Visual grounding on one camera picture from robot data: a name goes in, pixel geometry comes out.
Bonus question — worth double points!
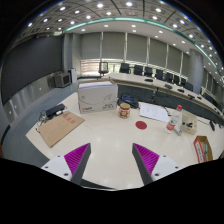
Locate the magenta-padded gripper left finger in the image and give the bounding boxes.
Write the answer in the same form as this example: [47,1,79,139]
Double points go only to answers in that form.
[41,142,92,186]

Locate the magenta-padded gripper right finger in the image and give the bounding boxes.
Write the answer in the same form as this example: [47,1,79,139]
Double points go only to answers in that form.
[131,142,183,186]

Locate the clear red-capped water bottle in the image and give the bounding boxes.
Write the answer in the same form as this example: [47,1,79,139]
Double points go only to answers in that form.
[165,104,183,135]

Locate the flat round red coaster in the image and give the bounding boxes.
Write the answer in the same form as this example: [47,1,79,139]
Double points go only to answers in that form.
[135,120,148,131]

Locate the brown cardboard envelope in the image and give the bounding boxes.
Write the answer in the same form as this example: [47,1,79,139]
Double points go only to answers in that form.
[37,111,86,148]

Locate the white remote control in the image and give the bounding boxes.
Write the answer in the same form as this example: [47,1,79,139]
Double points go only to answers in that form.
[173,127,184,137]

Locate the printed white paper sheet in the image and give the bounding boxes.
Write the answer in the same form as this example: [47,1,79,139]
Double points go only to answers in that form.
[138,101,171,123]

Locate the red and white mug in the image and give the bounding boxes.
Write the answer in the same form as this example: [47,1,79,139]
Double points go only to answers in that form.
[118,102,132,120]

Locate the red and brown cardboard box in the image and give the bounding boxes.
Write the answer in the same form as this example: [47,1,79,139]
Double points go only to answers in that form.
[193,135,214,164]

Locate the black flat device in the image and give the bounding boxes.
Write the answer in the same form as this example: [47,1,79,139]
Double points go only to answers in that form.
[44,103,67,118]

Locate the white desk organizer box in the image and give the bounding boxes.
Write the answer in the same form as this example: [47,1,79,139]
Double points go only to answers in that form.
[179,109,199,135]

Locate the white copy paper carton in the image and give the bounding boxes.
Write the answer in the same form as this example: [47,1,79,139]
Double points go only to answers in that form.
[77,79,119,115]

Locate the long curved conference desk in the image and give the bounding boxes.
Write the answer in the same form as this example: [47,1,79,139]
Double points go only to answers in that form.
[103,72,224,126]

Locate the grey monitor on cart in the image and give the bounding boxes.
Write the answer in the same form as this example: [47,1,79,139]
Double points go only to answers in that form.
[53,71,73,89]

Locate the row of black office chairs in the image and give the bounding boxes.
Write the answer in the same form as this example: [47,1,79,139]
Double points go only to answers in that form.
[119,62,194,92]

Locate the single black office chair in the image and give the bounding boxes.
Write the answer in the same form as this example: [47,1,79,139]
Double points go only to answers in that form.
[98,61,110,78]

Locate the recessed ceiling lights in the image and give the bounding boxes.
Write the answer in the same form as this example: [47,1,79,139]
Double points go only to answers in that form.
[26,1,223,73]

